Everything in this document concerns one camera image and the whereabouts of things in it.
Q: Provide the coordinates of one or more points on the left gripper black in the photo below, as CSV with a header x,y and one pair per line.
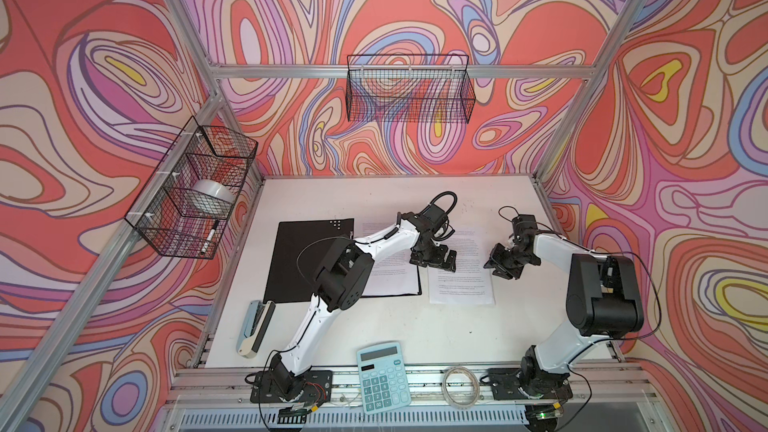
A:
x,y
441,261

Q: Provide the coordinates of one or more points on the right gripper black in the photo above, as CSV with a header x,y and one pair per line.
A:
x,y
495,261

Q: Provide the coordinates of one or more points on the printed paper stack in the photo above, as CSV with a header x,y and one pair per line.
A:
x,y
471,283

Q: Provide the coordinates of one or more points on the white folder black inside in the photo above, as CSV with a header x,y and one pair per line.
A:
x,y
299,247

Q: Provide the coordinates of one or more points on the printed paper sheet green highlight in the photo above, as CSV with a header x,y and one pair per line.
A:
x,y
392,275

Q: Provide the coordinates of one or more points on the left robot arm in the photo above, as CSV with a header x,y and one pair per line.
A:
x,y
339,281

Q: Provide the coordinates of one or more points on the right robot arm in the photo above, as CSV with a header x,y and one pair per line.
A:
x,y
602,302

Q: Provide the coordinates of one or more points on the teal calculator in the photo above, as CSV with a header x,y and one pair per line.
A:
x,y
383,378

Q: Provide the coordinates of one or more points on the white stapler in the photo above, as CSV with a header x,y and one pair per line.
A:
x,y
257,319

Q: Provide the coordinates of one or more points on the white tape roll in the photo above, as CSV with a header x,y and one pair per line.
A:
x,y
214,189

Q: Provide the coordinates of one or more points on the black marker pen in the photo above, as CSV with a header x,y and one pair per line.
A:
x,y
209,239

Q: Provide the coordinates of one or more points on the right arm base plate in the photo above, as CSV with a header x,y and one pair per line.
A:
x,y
514,384

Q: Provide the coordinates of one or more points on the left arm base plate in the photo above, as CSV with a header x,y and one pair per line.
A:
x,y
310,388

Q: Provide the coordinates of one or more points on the black wire basket back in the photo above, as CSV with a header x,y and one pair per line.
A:
x,y
436,96

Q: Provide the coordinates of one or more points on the black wire basket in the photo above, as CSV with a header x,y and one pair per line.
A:
x,y
172,218
436,96

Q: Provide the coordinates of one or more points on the black wire basket left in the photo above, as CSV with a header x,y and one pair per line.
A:
x,y
172,218

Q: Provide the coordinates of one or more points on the aluminium frame rail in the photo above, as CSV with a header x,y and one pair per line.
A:
x,y
340,71

